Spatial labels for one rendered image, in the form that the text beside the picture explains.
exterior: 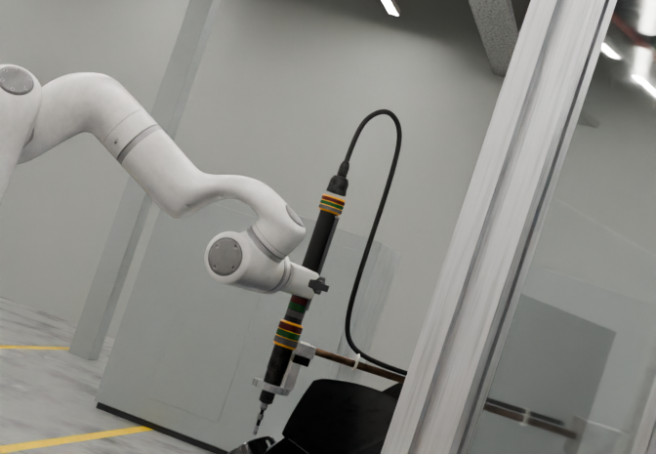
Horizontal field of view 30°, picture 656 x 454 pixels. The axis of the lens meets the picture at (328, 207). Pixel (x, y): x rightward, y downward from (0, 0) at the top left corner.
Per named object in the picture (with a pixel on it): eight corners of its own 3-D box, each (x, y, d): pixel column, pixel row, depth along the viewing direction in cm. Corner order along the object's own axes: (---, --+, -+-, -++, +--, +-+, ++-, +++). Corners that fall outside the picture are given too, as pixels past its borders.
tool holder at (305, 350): (295, 395, 225) (311, 345, 225) (301, 401, 218) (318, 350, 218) (249, 381, 223) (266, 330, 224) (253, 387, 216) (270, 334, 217)
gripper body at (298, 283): (234, 281, 209) (264, 289, 219) (286, 299, 204) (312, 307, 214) (249, 239, 209) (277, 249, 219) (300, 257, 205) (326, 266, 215)
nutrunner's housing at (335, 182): (273, 404, 223) (353, 166, 225) (276, 407, 219) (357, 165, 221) (253, 397, 222) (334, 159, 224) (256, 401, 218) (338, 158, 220)
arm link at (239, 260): (268, 228, 205) (230, 266, 207) (232, 216, 193) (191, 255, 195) (297, 266, 202) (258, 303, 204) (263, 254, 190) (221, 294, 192)
